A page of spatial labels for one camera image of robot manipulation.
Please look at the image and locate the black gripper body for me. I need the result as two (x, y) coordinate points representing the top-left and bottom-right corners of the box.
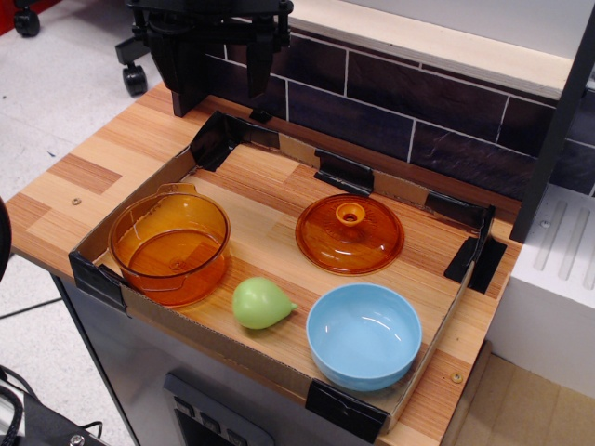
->
(126, 1), (294, 54)

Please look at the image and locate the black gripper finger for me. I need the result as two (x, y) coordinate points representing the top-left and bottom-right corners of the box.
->
(148, 30), (207, 117)
(246, 19), (274, 98)

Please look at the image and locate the orange transparent pot lid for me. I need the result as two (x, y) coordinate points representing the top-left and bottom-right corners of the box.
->
(295, 193), (404, 275)

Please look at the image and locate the orange transparent pot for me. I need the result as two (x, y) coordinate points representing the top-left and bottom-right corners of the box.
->
(108, 183), (231, 308)

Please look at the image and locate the black office chair base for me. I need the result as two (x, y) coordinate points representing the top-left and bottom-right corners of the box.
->
(13, 1), (149, 97)

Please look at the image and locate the green toy pear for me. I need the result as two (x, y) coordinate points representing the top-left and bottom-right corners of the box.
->
(232, 277), (298, 330)

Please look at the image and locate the light blue bowl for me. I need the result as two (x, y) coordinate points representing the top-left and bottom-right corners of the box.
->
(306, 282), (423, 392)

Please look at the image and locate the toy oven front panel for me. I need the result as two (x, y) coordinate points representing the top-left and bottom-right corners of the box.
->
(163, 374), (275, 446)

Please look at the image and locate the white grooved sink drainer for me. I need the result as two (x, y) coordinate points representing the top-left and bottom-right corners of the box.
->
(526, 186), (594, 308)

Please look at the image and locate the cardboard fence with black tape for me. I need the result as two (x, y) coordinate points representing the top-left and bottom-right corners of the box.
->
(68, 111), (520, 445)

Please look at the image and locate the black vertical post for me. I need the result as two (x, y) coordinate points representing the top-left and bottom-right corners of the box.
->
(509, 9), (594, 243)

